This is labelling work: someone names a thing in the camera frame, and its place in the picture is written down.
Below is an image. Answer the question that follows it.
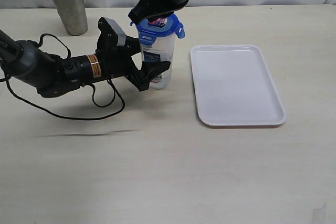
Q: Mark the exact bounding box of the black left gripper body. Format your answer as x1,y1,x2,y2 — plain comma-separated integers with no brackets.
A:
96,46,149,91

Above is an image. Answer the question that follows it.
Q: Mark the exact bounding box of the blue snap-lock lid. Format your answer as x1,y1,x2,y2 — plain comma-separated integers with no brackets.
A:
136,14,185,45

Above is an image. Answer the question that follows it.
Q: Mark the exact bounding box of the clear tall plastic container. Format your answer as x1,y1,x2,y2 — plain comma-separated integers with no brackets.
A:
139,33,176,90

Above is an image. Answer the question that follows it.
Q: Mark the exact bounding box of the stainless steel tumbler cup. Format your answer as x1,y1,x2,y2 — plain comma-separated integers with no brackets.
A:
52,0,88,36

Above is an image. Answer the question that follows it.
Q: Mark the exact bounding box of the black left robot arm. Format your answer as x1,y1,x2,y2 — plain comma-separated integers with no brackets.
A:
1,30,171,98

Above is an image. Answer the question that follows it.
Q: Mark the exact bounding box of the white rectangular plastic tray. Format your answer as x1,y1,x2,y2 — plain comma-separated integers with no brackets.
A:
190,45,287,128

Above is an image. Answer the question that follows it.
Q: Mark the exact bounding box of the black cable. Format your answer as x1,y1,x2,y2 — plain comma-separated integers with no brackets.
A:
0,33,125,121

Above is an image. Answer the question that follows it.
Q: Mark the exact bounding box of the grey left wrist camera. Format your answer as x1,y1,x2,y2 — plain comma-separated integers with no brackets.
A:
106,18,127,46

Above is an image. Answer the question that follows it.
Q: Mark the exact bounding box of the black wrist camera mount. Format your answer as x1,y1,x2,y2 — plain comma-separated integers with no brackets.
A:
97,17,118,51

